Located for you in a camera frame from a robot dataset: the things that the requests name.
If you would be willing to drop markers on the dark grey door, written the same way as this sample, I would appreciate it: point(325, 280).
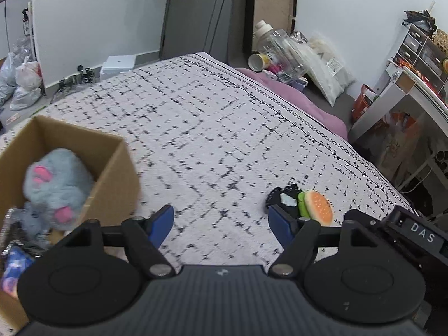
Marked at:
point(199, 14)

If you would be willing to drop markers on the paper cup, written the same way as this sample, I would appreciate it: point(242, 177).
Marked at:
point(259, 62)

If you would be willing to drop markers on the black cloth item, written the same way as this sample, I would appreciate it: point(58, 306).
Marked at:
point(276, 196)

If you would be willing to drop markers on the black tangled item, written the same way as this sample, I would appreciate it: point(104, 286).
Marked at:
point(420, 19)

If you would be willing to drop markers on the clear plastic bottle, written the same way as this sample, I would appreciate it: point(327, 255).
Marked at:
point(276, 42)

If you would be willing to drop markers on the brown paper bag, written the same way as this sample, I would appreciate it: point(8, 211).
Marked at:
point(399, 143)

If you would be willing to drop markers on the white flat box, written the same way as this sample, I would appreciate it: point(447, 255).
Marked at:
point(117, 64)

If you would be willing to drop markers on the small purple box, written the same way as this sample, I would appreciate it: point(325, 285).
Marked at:
point(300, 83)

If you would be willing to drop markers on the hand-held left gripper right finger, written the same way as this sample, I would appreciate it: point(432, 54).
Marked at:
point(281, 224)

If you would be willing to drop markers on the bamboo basket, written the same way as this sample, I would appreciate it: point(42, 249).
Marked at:
point(441, 42)

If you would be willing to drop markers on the brown framed board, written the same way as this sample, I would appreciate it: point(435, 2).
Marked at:
point(273, 0)

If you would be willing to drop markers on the hamburger toy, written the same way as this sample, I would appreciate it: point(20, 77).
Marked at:
point(318, 206)

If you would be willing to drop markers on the blue plush octopus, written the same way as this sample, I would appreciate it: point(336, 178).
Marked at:
point(33, 222)

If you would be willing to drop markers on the hamburger plush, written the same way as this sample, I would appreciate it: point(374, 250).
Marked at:
point(445, 63)

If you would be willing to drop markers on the white black printed blanket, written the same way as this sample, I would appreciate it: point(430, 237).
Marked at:
point(210, 129)

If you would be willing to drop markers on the red bag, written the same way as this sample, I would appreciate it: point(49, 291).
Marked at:
point(364, 103)

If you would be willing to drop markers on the white desk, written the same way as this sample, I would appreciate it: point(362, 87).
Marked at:
point(378, 101)

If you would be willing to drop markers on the grey drawer organiser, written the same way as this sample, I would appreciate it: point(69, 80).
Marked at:
point(413, 45)

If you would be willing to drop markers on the grey trash bag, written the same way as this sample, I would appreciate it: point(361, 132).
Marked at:
point(7, 70)

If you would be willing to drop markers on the brown cardboard box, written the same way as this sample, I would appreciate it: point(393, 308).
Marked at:
point(115, 182)

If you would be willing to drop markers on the clear bag white contents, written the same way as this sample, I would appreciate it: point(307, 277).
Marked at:
point(329, 77)

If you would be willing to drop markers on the white kitchen cabinet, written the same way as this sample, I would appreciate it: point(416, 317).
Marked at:
point(15, 14)

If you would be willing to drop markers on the grey plush paw pink pads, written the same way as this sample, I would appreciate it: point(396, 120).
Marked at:
point(59, 182)

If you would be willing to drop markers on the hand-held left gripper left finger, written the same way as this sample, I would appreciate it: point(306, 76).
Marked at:
point(161, 224)

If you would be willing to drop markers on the white trash bag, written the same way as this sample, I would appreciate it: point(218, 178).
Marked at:
point(29, 75)

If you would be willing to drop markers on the pink bedsheet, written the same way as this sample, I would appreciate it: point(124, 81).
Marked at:
point(315, 112)

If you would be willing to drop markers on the blue tissue pack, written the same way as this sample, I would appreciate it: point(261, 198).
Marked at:
point(15, 269)

